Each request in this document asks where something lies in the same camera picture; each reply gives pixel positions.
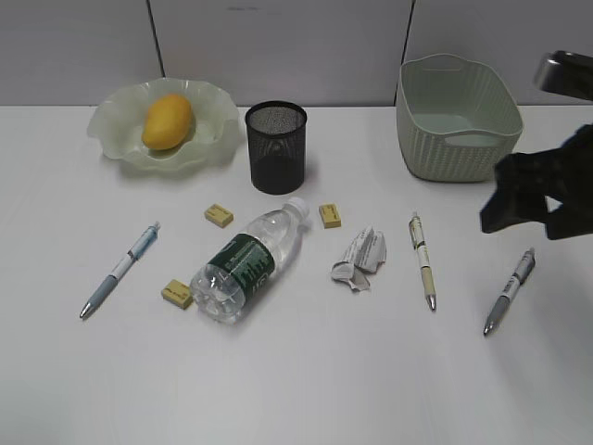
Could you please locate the yellow eraser upper left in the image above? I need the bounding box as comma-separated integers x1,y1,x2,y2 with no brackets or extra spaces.
204,204,233,228

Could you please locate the pale green woven basket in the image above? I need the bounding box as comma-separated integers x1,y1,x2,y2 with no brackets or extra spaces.
396,54,524,183

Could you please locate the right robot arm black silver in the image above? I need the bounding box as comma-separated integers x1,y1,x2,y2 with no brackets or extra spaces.
480,51,592,240

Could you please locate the blue grey pen left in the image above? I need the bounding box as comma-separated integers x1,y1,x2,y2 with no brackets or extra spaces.
79,222,161,320

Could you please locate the yellow mango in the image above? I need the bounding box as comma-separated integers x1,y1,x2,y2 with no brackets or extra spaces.
142,94,193,151

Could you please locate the yellow eraser upper right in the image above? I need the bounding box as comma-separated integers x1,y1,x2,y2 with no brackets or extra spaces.
319,203,342,229

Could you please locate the yellow eraser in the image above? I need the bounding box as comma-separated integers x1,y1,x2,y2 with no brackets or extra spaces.
161,279,193,310
319,203,342,229
204,204,233,228

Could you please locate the clear water bottle green label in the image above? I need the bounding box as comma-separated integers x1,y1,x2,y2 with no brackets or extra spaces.
190,197,309,324

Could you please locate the beige white pen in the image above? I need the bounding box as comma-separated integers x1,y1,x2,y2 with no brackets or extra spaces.
409,212,436,312

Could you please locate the yellow eraser lower left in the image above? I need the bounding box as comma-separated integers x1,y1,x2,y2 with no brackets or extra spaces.
161,279,193,310

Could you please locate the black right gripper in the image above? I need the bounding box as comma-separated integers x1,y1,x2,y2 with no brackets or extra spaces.
480,124,593,240

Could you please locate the pale green wavy plate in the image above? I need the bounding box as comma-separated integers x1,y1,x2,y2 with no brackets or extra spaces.
87,78,240,172

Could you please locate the white waste paper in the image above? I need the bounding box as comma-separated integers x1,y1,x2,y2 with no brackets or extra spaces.
330,226,386,292

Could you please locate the black mesh pen holder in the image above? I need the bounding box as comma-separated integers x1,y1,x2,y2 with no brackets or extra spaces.
245,100,308,196

